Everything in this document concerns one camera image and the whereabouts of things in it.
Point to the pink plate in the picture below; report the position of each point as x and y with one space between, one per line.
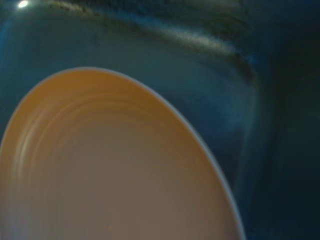
112 162

